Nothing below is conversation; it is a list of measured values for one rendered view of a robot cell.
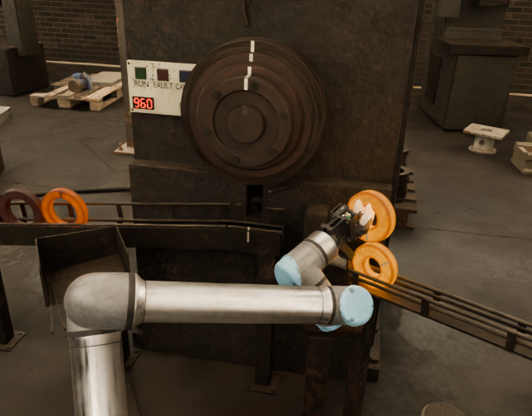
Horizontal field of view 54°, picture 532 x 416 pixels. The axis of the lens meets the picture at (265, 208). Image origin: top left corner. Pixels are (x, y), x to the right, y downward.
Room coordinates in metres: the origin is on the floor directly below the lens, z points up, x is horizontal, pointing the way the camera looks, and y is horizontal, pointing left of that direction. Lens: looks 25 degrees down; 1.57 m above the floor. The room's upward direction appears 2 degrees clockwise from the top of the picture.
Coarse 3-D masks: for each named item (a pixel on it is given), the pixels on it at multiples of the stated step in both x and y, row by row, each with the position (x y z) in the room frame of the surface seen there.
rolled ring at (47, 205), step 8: (48, 192) 1.79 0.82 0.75; (56, 192) 1.78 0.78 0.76; (64, 192) 1.77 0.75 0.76; (72, 192) 1.79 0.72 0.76; (48, 200) 1.79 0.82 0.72; (72, 200) 1.77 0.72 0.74; (80, 200) 1.78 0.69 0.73; (48, 208) 1.79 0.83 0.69; (80, 208) 1.76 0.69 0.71; (48, 216) 1.80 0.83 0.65; (56, 216) 1.81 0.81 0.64; (80, 216) 1.76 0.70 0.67
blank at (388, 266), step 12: (360, 252) 1.46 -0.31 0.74; (372, 252) 1.43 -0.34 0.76; (384, 252) 1.40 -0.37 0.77; (360, 264) 1.45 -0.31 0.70; (384, 264) 1.39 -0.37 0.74; (396, 264) 1.39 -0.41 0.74; (372, 276) 1.42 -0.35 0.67; (384, 276) 1.39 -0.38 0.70; (396, 276) 1.38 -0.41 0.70; (372, 288) 1.41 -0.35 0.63
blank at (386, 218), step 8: (360, 192) 1.39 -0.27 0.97; (368, 192) 1.38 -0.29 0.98; (376, 192) 1.38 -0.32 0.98; (352, 200) 1.41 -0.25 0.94; (360, 200) 1.39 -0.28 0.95; (368, 200) 1.37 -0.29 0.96; (376, 200) 1.35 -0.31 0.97; (384, 200) 1.35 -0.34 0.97; (352, 208) 1.41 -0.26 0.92; (376, 208) 1.35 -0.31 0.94; (384, 208) 1.33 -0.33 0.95; (392, 208) 1.34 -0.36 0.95; (384, 216) 1.33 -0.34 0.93; (392, 216) 1.33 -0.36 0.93; (376, 224) 1.35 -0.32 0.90; (384, 224) 1.33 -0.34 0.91; (392, 224) 1.32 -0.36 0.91; (368, 232) 1.36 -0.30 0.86; (376, 232) 1.34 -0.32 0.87; (384, 232) 1.32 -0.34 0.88; (392, 232) 1.34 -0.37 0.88; (368, 240) 1.36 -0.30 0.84; (376, 240) 1.34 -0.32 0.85
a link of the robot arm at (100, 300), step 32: (96, 288) 0.86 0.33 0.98; (128, 288) 0.86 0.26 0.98; (160, 288) 0.90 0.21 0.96; (192, 288) 0.91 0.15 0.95; (224, 288) 0.94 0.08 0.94; (256, 288) 0.96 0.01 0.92; (288, 288) 0.98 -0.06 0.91; (320, 288) 1.01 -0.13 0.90; (352, 288) 1.00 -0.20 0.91; (96, 320) 0.83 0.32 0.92; (128, 320) 0.83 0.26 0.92; (160, 320) 0.87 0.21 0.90; (192, 320) 0.89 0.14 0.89; (224, 320) 0.90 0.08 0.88; (256, 320) 0.92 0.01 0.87; (288, 320) 0.94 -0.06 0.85; (320, 320) 0.96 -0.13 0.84; (352, 320) 0.96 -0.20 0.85
